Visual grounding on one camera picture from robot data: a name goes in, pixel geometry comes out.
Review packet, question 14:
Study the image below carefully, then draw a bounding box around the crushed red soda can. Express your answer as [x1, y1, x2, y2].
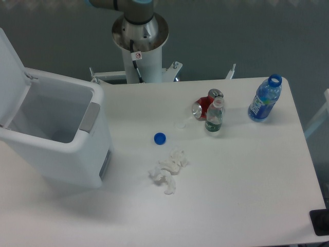
[191, 89, 224, 120]

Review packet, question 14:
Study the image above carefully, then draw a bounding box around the crumpled white tissue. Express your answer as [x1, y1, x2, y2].
[148, 148, 189, 195]

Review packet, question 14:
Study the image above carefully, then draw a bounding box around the blue bottle cap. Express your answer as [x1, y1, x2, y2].
[154, 132, 167, 145]

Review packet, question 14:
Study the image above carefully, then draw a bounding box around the white trash can body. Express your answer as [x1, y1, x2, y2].
[1, 68, 113, 188]

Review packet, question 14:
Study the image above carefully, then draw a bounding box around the white metal base frame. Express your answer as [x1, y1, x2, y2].
[89, 61, 237, 85]

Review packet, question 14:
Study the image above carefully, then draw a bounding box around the black device at edge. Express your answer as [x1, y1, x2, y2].
[309, 209, 328, 236]

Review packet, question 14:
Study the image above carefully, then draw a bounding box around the small clear green-label bottle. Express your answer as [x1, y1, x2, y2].
[205, 96, 225, 132]

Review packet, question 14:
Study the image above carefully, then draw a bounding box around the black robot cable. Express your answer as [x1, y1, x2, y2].
[130, 40, 144, 83]

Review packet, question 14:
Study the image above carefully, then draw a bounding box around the white trash can lid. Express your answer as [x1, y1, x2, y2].
[1, 29, 31, 127]

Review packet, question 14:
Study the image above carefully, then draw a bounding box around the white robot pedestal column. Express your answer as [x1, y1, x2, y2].
[112, 13, 169, 84]

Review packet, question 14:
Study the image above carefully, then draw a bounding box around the blue plastic drink bottle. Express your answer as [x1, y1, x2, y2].
[248, 74, 282, 122]

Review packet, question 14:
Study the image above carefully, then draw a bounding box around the white chair part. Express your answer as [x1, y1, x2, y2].
[304, 89, 328, 139]

